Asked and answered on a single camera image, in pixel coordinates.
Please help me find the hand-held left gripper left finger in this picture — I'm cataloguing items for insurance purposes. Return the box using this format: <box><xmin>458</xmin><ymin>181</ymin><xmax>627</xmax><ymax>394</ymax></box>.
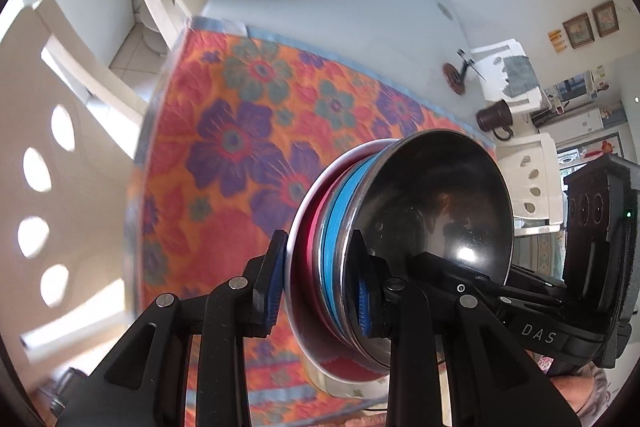
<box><xmin>57</xmin><ymin>229</ymin><xmax>290</xmax><ymax>427</ymax></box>

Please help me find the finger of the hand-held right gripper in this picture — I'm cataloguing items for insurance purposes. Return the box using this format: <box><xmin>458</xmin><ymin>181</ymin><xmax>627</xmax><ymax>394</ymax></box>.
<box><xmin>505</xmin><ymin>264</ymin><xmax>567</xmax><ymax>304</ymax></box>
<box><xmin>417</xmin><ymin>252</ymin><xmax>506</xmax><ymax>304</ymax></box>

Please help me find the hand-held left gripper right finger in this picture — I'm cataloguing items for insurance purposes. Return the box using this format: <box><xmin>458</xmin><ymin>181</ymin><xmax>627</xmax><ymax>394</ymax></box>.
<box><xmin>350</xmin><ymin>229</ymin><xmax>583</xmax><ymax>427</ymax></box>

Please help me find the red steel bowl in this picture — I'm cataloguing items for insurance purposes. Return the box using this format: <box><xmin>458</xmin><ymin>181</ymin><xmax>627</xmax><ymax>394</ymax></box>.
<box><xmin>289</xmin><ymin>139</ymin><xmax>401</xmax><ymax>383</ymax></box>

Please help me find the person's right hand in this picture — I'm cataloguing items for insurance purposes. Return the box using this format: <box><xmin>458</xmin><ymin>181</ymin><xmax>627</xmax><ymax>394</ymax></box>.
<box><xmin>547</xmin><ymin>372</ymin><xmax>596</xmax><ymax>410</ymax></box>

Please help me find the grey-green seat cushion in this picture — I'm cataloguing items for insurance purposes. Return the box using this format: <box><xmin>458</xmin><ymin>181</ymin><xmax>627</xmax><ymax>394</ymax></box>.
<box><xmin>514</xmin><ymin>234</ymin><xmax>567</xmax><ymax>279</ymax></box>

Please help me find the red hanging ornament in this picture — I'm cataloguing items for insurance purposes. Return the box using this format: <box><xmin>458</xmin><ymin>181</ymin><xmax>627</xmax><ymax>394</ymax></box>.
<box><xmin>585</xmin><ymin>139</ymin><xmax>621</xmax><ymax>158</ymax></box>

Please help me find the white kitchen cabinet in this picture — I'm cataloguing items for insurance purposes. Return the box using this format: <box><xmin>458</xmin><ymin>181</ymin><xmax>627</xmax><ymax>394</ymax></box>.
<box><xmin>565</xmin><ymin>107</ymin><xmax>606</xmax><ymax>134</ymax></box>

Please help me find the dark brown mug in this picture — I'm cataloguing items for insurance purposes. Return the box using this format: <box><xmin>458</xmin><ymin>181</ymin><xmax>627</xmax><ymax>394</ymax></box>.
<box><xmin>476</xmin><ymin>99</ymin><xmax>516</xmax><ymax>142</ymax></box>

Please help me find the grey cloth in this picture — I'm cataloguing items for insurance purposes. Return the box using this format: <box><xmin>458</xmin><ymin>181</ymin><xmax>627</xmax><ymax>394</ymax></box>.
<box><xmin>501</xmin><ymin>55</ymin><xmax>540</xmax><ymax>98</ymax></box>

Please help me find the wooden base phone stand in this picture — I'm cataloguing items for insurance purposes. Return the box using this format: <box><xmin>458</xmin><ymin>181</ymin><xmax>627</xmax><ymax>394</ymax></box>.
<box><xmin>442</xmin><ymin>49</ymin><xmax>487</xmax><ymax>95</ymax></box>

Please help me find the orange floral table mat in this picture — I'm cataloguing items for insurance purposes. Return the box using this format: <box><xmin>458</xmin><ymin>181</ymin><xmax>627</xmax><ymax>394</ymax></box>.
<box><xmin>127</xmin><ymin>18</ymin><xmax>496</xmax><ymax>418</ymax></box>

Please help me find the small framed picture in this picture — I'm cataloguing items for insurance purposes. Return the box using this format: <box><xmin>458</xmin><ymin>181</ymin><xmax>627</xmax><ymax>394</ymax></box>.
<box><xmin>592</xmin><ymin>0</ymin><xmax>621</xmax><ymax>38</ymax></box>
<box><xmin>562</xmin><ymin>13</ymin><xmax>596</xmax><ymax>49</ymax></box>

